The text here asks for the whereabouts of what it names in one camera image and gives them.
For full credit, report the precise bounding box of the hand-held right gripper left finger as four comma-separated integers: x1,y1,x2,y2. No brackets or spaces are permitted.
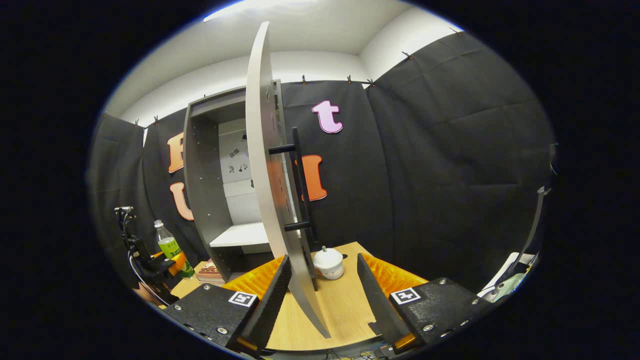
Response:
162,254,292,353

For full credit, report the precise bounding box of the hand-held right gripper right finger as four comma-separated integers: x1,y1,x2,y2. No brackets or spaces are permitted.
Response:
356,252,493,355

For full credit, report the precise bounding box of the clear bottle green label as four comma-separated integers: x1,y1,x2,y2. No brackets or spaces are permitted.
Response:
153,219,196,279

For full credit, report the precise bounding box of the grey cabinet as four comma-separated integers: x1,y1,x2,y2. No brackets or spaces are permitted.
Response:
182,80,286,283

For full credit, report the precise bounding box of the beige cabinet door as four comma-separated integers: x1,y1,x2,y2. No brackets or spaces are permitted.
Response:
245,21,332,339

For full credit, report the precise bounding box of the black cabinet door handle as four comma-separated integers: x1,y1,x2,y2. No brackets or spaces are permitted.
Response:
268,127,319,246

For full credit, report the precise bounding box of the white cabinet shelf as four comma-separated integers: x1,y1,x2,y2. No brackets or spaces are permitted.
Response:
209,221,273,248

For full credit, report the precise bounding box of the white ceramic lidded jar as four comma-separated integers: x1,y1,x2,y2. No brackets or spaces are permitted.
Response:
313,245,346,280

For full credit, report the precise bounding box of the white plastic object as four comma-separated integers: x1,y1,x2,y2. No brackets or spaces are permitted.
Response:
477,251,540,303

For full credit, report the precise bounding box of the black backdrop cloth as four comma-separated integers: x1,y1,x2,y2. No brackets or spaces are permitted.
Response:
87,30,558,296

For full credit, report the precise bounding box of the dark thin stand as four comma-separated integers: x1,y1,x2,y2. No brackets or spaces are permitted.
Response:
517,142,558,273

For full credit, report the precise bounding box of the large ceiling light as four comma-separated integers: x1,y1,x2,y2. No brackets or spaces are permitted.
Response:
202,0,321,23

